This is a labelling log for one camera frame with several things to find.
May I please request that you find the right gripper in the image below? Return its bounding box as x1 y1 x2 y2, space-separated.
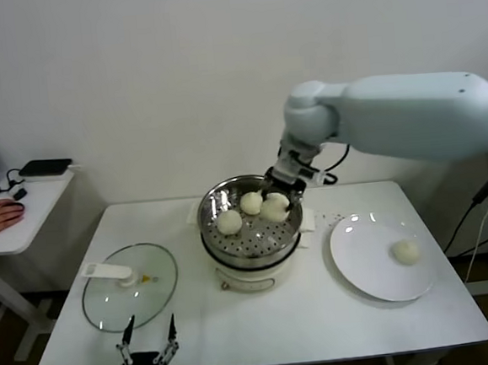
258 164 311 223

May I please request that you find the white steamed baozi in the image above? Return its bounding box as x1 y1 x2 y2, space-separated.
216 209 244 238
390 238 423 268
258 191 292 223
239 191 267 217

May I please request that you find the steel perforated steamer basket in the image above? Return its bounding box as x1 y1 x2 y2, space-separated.
183 169 319 271

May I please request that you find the white electric cooker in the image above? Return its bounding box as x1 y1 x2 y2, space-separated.
200 223 317 297

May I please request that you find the white round plate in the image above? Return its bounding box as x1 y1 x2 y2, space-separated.
326 207 442 307

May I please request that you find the white side table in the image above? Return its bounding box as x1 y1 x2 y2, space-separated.
0 164 91 364

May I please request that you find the white flat box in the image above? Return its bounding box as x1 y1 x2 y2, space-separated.
19 166 75 185

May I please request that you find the black inline power adapter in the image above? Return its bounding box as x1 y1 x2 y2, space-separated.
469 174 488 206

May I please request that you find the black flat device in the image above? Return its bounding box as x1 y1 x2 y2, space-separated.
17 156 73 179

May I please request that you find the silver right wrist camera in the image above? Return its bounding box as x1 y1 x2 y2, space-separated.
297 165 326 186

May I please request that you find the glass lid white handle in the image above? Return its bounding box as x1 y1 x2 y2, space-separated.
78 239 184 336

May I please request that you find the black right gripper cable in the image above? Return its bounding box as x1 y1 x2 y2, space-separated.
319 142 354 185

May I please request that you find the black power cable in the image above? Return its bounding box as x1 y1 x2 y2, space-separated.
438 186 488 257

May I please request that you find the thin black looped cable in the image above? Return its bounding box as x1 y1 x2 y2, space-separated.
3 167 29 195

